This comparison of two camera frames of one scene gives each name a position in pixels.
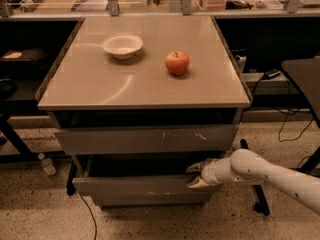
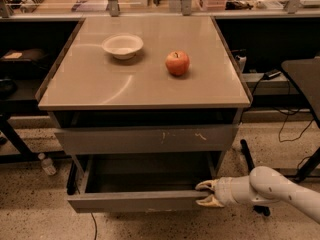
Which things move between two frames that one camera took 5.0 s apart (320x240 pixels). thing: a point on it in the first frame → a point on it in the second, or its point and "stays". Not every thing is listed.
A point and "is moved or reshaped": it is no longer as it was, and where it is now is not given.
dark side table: (305, 74) stays
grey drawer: (137, 176) is moved or reshaped
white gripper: (209, 173) → (224, 192)
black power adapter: (271, 73) stays
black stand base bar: (262, 205) stays
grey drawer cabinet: (135, 101) stays
